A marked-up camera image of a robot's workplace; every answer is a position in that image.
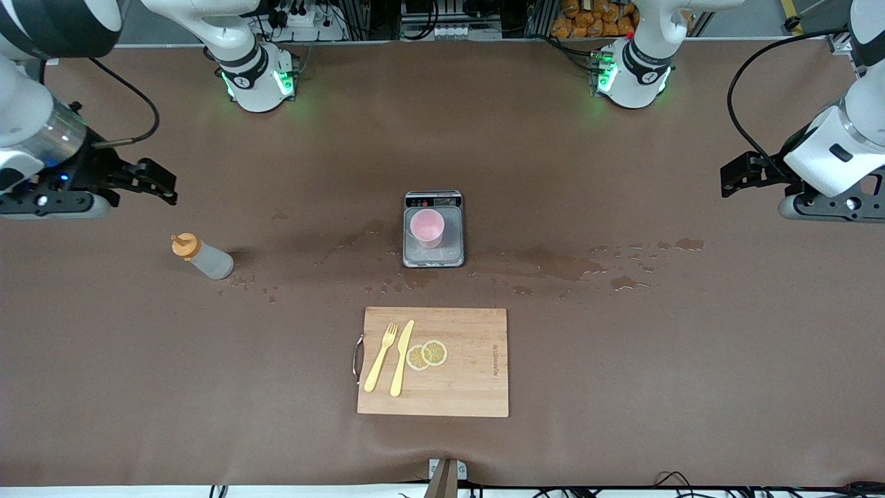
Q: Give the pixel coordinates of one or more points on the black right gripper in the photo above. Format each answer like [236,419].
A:
[92,173]

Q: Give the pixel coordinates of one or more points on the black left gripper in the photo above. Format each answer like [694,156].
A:
[766,172]

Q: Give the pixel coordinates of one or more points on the translucent orange-capped sauce bottle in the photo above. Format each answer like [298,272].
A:
[211,263]

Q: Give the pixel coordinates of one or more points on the pink plastic cup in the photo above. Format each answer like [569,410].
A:
[427,225]

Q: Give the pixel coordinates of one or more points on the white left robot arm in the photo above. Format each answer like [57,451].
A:
[639,83]

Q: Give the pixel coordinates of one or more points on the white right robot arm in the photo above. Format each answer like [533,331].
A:
[256,83]

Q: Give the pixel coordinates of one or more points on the orange snack bag pile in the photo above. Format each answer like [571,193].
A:
[588,21]

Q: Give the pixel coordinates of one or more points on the white power strip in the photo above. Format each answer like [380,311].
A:
[308,19]

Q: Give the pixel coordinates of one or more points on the yellow plastic fork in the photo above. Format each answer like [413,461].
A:
[379,363]

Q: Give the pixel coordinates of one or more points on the silver digital kitchen scale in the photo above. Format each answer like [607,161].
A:
[449,249]

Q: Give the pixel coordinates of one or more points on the yellow plastic knife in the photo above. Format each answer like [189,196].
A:
[402,360]

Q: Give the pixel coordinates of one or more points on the dried lemon slice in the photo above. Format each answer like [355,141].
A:
[413,358]
[435,353]

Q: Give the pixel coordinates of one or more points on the white socket bar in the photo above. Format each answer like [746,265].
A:
[449,31]

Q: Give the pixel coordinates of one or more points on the wooden cutting board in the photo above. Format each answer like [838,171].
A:
[470,387]

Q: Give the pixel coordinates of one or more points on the aluminium frame rail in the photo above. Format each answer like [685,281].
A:
[838,45]

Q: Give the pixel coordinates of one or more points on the metal table edge bracket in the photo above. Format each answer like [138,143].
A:
[446,477]

